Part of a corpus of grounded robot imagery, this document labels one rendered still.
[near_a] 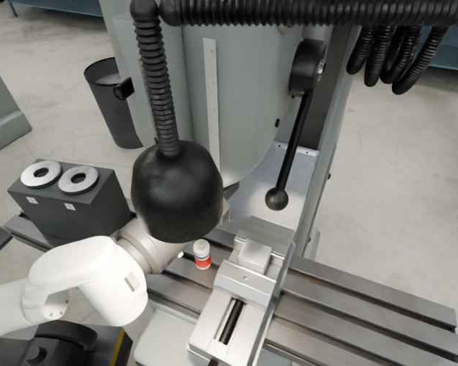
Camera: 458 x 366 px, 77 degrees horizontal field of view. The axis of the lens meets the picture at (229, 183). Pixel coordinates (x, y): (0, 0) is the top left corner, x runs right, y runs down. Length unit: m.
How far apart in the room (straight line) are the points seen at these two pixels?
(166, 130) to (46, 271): 0.29
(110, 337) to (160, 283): 0.60
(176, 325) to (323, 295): 0.38
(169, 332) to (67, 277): 0.49
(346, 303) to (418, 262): 1.42
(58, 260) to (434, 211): 2.38
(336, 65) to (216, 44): 0.50
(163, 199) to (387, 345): 0.67
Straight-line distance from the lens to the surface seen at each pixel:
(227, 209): 0.47
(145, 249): 0.42
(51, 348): 1.18
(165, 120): 0.19
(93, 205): 0.75
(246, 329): 0.66
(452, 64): 4.21
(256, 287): 0.65
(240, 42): 0.28
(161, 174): 0.20
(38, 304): 0.46
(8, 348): 1.30
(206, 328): 0.66
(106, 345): 1.35
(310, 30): 0.45
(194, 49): 0.29
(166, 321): 0.87
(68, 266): 0.42
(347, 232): 2.11
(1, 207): 2.65
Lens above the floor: 1.62
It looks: 46 degrees down
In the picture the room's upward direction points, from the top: straight up
